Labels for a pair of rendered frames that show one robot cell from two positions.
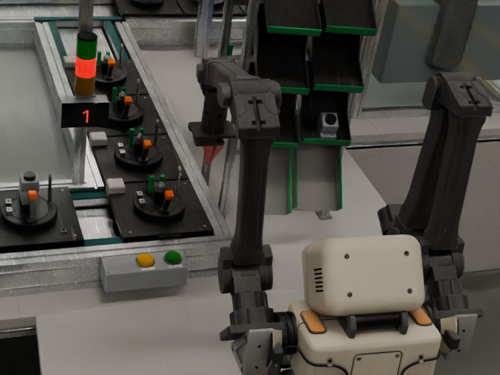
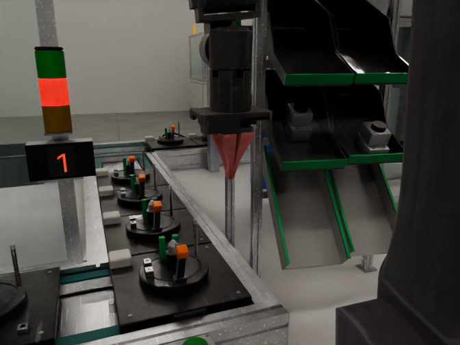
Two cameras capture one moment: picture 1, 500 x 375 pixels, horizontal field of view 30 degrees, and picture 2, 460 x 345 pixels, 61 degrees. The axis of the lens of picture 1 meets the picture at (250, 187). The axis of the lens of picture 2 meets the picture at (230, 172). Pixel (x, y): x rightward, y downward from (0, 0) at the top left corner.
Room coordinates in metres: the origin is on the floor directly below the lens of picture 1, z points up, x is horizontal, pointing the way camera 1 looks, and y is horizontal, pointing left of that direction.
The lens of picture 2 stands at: (1.34, 0.08, 1.39)
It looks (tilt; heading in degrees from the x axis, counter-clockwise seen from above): 16 degrees down; 3
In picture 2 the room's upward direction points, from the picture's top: straight up
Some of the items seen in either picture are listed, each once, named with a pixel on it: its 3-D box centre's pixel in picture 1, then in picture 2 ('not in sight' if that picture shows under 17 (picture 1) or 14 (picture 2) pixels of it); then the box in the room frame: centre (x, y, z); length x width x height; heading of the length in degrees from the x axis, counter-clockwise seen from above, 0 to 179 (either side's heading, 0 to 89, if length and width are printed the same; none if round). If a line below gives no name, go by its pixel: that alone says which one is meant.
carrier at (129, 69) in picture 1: (106, 65); (129, 167); (2.71, 0.53, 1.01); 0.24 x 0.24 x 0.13; 24
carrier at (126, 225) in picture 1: (160, 193); (173, 257); (2.04, 0.23, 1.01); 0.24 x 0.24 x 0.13; 24
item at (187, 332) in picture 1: (208, 284); not in sight; (1.90, 0.06, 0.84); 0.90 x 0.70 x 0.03; 110
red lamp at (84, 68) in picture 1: (85, 65); (54, 92); (2.07, 0.46, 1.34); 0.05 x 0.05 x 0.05
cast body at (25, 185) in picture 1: (29, 184); not in sight; (1.91, 0.55, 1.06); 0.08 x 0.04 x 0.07; 24
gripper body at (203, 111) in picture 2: (213, 121); (230, 96); (1.88, 0.11, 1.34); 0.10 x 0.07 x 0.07; 114
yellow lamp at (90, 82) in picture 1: (85, 82); (57, 118); (2.07, 0.46, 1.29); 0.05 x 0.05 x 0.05
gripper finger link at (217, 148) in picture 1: (204, 147); (222, 147); (1.88, 0.12, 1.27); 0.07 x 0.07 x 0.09; 24
